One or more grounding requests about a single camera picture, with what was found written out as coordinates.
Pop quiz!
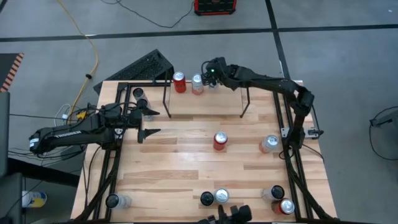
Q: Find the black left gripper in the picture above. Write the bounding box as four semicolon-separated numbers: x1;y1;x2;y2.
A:
123;105;162;144

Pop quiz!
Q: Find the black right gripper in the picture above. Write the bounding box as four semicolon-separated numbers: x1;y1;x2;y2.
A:
201;65;239;91

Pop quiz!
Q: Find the white and coral beverage can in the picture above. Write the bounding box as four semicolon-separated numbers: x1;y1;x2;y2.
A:
191;73;205;96
258;134;280;154

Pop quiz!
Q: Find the red Coca-Cola can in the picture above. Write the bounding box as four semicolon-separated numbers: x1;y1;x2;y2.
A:
172;71;188;94
213;131;229;152

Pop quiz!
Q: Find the white slim energy can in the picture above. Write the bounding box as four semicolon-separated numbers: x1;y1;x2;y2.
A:
261;185;285;201
104;192;133;210

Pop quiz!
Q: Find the raspberry lime sparkling water can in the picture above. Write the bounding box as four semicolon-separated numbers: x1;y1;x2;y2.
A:
213;187;231;205

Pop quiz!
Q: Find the dark red beverage can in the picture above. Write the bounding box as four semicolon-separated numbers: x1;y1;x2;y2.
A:
270;198;295;216

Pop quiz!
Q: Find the white blue Celsius slim can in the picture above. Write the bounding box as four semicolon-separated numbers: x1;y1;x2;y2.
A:
132;87;155;122

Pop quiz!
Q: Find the black perforated wedge stand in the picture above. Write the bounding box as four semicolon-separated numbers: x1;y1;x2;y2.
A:
93;49;175;95

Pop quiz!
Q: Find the red black equipment case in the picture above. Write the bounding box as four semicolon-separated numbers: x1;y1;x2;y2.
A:
193;0;238;16

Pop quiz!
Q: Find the white red Celsius slim can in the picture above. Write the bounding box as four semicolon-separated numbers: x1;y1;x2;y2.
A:
200;191;215;207

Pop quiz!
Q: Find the black teleoperation device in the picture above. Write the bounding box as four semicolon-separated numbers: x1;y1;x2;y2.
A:
196;204;253;224

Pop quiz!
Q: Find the white yellow canister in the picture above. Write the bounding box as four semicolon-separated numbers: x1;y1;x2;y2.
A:
21;190;48;208

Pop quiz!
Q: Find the grey cabinet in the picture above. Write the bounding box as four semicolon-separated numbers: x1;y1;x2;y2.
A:
0;172;25;224
0;91;11;180

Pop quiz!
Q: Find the hazard striped black mat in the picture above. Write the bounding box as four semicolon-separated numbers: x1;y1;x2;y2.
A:
0;52;25;93

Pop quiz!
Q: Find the grey stand leg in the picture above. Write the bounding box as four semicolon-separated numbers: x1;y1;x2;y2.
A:
369;107;398;129

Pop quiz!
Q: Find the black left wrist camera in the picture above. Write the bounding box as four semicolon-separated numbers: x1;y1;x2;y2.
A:
127;108;142;126

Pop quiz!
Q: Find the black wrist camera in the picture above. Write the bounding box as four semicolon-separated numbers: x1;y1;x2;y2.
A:
205;57;228;75
127;108;142;126

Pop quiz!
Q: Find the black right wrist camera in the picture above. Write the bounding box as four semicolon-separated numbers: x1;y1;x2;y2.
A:
205;57;228;75

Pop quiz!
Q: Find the black aluminium table frame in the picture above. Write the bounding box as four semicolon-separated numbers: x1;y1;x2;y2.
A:
72;80;338;223

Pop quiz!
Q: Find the black floor cable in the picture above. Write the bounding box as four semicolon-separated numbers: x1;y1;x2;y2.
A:
101;0;195;29
368;107;398;162

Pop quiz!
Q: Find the yellow extension cable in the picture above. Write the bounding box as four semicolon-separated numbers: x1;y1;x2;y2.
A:
57;0;100;116

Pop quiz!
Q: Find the white charger cable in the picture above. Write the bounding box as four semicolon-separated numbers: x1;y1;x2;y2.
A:
54;103;73;125

